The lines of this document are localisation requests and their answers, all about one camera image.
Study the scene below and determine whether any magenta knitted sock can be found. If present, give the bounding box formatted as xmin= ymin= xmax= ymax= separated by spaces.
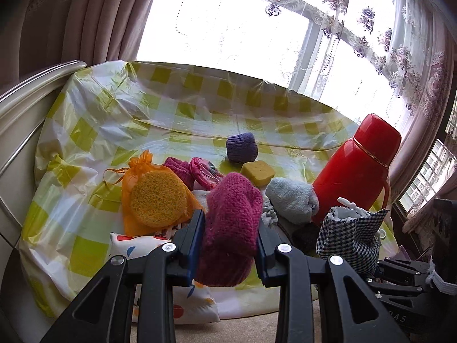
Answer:
xmin=196 ymin=172 xmax=264 ymax=287

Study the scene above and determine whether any houndstooth fabric pouch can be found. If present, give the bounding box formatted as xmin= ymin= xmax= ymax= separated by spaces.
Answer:
xmin=316 ymin=197 xmax=389 ymax=277

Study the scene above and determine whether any yellow sponge block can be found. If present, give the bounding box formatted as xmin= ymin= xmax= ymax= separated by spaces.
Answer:
xmin=240 ymin=161 xmax=275 ymax=188

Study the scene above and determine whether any sheer floral lace curtain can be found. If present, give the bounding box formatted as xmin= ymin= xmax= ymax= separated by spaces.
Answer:
xmin=175 ymin=0 xmax=457 ymax=195

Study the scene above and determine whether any mauve drape curtain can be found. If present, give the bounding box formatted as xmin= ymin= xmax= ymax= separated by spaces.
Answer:
xmin=0 ymin=0 xmax=161 ymax=91

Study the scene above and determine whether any round yellow sponge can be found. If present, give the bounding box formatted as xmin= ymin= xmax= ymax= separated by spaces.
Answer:
xmin=129 ymin=172 xmax=188 ymax=228

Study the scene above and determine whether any white patterned cloth bag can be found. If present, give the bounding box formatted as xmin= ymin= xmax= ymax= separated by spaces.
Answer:
xmin=109 ymin=232 xmax=220 ymax=324

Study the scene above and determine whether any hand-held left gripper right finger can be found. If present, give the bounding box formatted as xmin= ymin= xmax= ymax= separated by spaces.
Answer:
xmin=255 ymin=220 xmax=411 ymax=343

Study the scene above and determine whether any light blue fuzzy sock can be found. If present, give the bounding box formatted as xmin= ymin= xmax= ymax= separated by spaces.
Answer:
xmin=265 ymin=178 xmax=320 ymax=226

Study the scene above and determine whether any grey cloth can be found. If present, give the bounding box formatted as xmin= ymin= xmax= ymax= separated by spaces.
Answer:
xmin=260 ymin=204 xmax=286 ymax=230

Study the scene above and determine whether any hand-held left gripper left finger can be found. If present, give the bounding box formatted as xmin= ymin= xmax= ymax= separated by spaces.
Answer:
xmin=39 ymin=210 xmax=207 ymax=343

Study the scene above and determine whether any side window with grid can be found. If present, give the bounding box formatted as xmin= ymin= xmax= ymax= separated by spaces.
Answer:
xmin=398 ymin=89 xmax=457 ymax=222

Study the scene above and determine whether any pink fabric item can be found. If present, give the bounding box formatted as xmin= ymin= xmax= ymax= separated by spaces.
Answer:
xmin=189 ymin=157 xmax=225 ymax=190

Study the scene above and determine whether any purple knitted sock roll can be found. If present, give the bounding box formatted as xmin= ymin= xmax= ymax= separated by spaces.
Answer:
xmin=226 ymin=132 xmax=258 ymax=163

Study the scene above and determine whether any red thermos flask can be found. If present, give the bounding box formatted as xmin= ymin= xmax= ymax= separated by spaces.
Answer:
xmin=311 ymin=113 xmax=402 ymax=226

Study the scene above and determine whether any grey window frame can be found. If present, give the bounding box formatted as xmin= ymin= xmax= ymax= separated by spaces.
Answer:
xmin=287 ymin=0 xmax=358 ymax=91

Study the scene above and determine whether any yellow checkered plastic tablecloth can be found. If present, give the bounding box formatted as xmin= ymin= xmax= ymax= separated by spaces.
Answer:
xmin=19 ymin=61 xmax=398 ymax=324

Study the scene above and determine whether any white headboard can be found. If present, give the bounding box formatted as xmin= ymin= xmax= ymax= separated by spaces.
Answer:
xmin=0 ymin=61 xmax=88 ymax=252

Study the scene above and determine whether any orange organza bag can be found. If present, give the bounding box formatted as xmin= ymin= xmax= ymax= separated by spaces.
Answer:
xmin=103 ymin=150 xmax=206 ymax=238

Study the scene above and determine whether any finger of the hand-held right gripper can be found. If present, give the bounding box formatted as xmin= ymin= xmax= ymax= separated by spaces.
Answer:
xmin=368 ymin=259 xmax=431 ymax=294

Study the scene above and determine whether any dark magenta frilled sock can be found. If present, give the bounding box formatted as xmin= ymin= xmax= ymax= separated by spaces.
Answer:
xmin=162 ymin=157 xmax=195 ymax=192

